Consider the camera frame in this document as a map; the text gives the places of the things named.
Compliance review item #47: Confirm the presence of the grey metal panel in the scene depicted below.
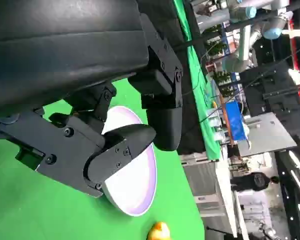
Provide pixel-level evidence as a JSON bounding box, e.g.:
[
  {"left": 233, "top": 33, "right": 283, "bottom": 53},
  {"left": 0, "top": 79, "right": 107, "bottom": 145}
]
[{"left": 236, "top": 111, "right": 298, "bottom": 158}]

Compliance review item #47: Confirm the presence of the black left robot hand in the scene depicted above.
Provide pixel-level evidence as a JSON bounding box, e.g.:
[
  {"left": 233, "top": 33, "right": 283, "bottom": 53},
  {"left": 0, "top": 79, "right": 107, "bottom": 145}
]
[{"left": 0, "top": 0, "right": 184, "bottom": 199}]

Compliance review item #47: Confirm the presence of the person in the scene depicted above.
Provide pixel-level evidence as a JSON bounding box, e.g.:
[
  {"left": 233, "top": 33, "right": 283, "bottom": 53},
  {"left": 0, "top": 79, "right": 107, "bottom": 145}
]
[{"left": 230, "top": 171, "right": 281, "bottom": 193}]

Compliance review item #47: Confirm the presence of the lilac plate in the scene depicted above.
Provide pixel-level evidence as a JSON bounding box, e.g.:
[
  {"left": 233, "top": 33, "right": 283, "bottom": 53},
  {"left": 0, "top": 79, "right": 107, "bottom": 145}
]
[{"left": 101, "top": 105, "right": 158, "bottom": 217}]

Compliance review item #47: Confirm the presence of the green backdrop cloth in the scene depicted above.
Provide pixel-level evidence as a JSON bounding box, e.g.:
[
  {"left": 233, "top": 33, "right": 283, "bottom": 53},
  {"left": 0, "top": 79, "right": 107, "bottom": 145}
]
[{"left": 173, "top": 0, "right": 220, "bottom": 161}]

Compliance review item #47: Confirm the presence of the blue box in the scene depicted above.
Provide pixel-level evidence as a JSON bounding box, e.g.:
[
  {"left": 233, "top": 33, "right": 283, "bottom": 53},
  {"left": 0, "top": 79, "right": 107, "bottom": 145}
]
[{"left": 224, "top": 100, "right": 249, "bottom": 143}]

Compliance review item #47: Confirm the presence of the green table cloth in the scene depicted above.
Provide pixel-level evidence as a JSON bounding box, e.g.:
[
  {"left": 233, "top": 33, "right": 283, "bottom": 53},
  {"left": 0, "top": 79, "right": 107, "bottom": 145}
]
[{"left": 0, "top": 79, "right": 207, "bottom": 240}]

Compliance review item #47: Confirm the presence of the grey metal cabinet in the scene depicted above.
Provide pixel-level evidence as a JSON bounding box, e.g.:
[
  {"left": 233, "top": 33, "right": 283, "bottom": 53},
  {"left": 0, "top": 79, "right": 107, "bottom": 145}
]
[{"left": 181, "top": 152, "right": 231, "bottom": 237}]

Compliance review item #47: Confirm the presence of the orange toy bread roll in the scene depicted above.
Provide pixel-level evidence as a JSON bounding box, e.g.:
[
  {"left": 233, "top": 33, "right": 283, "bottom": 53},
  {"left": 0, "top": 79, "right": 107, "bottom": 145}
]
[{"left": 146, "top": 221, "right": 171, "bottom": 240}]

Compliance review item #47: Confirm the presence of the black machine frame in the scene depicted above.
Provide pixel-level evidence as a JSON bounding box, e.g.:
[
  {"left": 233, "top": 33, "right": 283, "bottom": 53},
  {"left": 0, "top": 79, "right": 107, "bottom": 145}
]
[{"left": 239, "top": 61, "right": 300, "bottom": 132}]

